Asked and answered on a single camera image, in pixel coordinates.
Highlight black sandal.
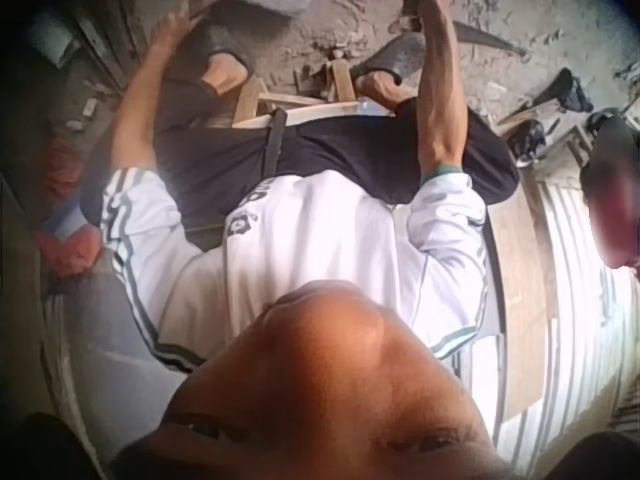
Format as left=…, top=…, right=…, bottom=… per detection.
left=535, top=67, right=596, bottom=115

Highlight short wooden plank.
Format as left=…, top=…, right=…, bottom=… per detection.
left=329, top=58, right=357, bottom=104
left=233, top=79, right=269, bottom=124

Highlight red cloth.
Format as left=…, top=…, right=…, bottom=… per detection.
left=35, top=138, right=105, bottom=279

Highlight person's left hand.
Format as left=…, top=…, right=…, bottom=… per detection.
left=162, top=7, right=202, bottom=49

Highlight dark wooden frame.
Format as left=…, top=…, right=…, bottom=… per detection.
left=69, top=0, right=151, bottom=94

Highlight brown wooden board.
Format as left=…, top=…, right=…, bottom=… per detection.
left=485, top=174, right=559, bottom=424

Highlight grey cloth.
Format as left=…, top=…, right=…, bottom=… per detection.
left=209, top=0, right=324, bottom=17

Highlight person's right hand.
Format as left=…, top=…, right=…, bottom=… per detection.
left=403, top=0, right=452, bottom=25

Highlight dark hand saw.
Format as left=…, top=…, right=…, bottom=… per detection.
left=452, top=20, right=525, bottom=55

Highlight person's legs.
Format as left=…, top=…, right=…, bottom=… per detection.
left=149, top=19, right=521, bottom=251

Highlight long pale wooden strip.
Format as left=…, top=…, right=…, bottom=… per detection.
left=232, top=99, right=399, bottom=129

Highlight black bag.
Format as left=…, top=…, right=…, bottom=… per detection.
left=508, top=119, right=550, bottom=169

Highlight black strap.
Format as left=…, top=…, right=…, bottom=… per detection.
left=262, top=107, right=290, bottom=181

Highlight corrugated metal sheet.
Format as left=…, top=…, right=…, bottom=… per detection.
left=499, top=177, right=640, bottom=451

